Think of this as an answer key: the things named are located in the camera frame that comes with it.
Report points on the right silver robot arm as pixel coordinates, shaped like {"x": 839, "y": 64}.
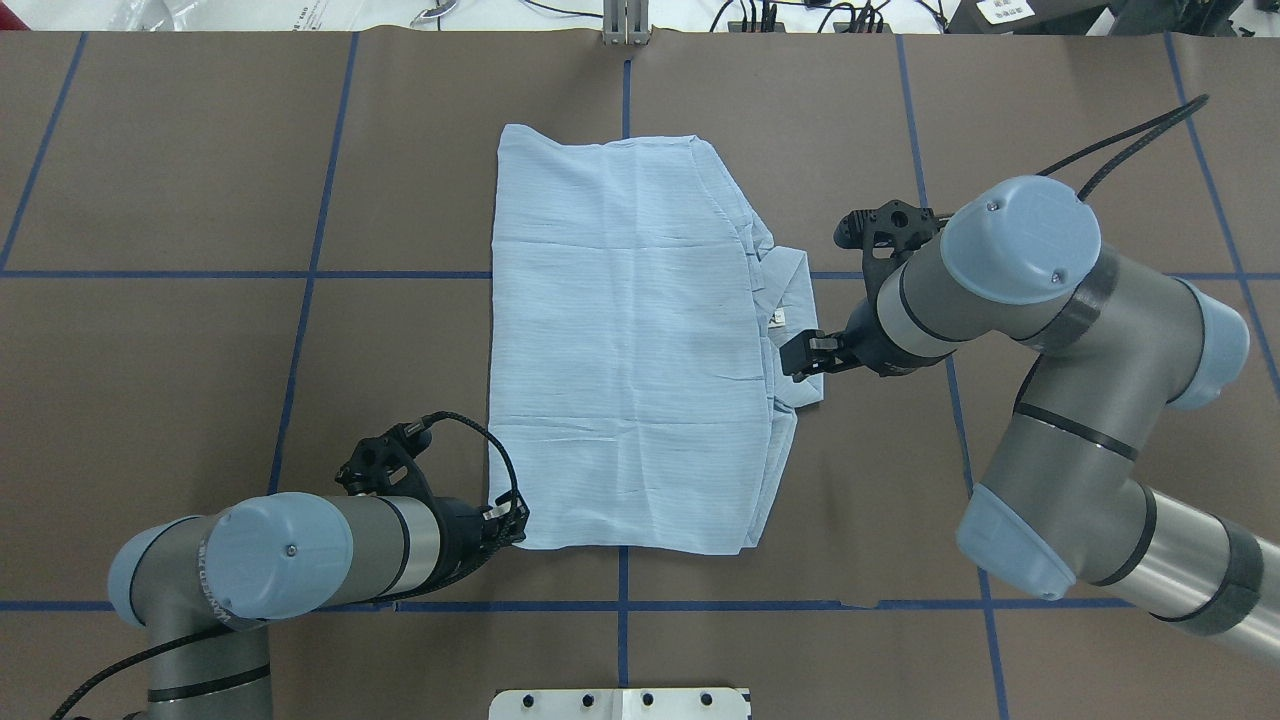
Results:
{"x": 1117, "y": 343}

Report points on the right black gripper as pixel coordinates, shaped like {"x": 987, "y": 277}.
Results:
{"x": 862, "y": 342}

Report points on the grey aluminium frame post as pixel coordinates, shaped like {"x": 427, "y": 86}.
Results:
{"x": 626, "y": 23}

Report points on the light blue button-up shirt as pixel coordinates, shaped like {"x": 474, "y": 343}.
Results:
{"x": 639, "y": 306}

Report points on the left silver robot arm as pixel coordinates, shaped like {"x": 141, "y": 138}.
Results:
{"x": 206, "y": 588}

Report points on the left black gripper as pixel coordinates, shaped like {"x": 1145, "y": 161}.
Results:
{"x": 459, "y": 531}

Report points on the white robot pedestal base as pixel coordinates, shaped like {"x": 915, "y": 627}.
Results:
{"x": 623, "y": 703}

